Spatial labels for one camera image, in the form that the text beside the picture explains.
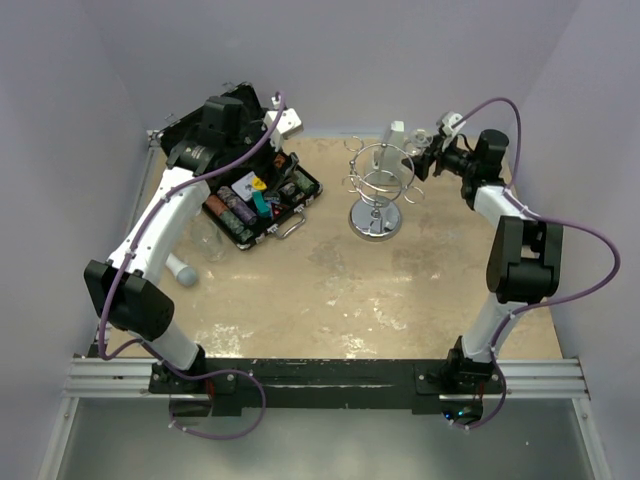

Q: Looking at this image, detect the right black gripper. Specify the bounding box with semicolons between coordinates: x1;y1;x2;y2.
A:
404;133;479;181

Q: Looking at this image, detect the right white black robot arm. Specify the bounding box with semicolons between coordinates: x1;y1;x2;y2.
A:
416;127;563;393

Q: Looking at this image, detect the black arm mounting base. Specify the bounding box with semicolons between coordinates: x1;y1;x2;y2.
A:
149;358;503;419

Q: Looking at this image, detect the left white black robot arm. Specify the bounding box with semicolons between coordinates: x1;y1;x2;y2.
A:
84;92;286;392

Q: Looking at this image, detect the chrome wine glass rack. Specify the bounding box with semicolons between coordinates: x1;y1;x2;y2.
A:
342;136;425;242

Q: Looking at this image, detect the yellow big blind button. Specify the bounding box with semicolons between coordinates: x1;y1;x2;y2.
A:
252;177;267;191

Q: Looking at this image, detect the black poker chip case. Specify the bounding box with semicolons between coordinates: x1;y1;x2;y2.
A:
159;82;323;250

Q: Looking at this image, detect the teal dealer block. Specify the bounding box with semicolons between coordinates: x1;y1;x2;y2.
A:
252;191;271;218

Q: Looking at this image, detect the white playing card box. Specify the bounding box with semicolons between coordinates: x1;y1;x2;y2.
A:
231;171;256;202

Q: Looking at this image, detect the purple white chip stack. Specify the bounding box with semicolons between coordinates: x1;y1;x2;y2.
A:
216;186;258;226

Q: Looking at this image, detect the dark green chip stack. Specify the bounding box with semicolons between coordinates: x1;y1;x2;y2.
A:
219;211;252;241

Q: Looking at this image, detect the red brown chip stack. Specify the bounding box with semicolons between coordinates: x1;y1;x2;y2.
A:
205;194;231;218

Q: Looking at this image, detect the white grey handheld tool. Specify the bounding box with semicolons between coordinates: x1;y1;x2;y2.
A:
165;253;198;288

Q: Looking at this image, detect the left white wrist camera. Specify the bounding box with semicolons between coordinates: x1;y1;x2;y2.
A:
263;108;304;148

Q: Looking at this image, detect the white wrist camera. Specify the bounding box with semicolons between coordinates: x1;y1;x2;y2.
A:
263;108;304;148
437;111;466;150

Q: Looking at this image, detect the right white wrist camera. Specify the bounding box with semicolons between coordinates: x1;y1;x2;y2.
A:
437;111;466;150

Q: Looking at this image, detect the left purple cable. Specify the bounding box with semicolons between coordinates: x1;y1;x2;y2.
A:
95;89;288;441

